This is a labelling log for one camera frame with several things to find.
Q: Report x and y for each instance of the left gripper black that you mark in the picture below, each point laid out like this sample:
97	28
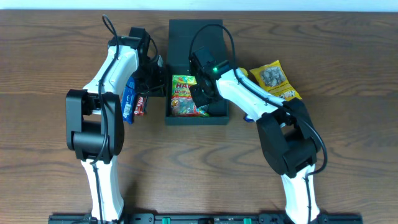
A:
156	81

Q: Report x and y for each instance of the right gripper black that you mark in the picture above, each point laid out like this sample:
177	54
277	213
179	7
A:
201	97

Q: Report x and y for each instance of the red green KitKat bar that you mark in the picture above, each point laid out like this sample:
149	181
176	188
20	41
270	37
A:
141	106

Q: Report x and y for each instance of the blue Oreo cookie pack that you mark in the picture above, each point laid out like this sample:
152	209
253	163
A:
128	101

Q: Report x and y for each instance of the yellow M&M's candy tube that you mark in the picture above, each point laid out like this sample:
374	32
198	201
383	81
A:
244	71

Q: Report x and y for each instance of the dark green gift box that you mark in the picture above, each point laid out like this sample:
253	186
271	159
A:
181	33

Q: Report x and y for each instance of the Haribo gummy worms bag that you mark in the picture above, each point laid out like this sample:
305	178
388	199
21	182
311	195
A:
181	102

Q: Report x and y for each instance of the yellow Hacks candy bag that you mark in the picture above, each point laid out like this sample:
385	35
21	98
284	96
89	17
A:
273	79

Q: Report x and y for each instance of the purple Dairy Milk bar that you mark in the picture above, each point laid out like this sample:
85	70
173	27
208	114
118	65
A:
248	119

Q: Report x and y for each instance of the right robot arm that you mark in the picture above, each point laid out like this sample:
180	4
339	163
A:
288	139

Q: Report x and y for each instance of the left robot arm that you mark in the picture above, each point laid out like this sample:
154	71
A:
94	116

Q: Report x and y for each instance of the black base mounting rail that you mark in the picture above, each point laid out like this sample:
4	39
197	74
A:
264	218

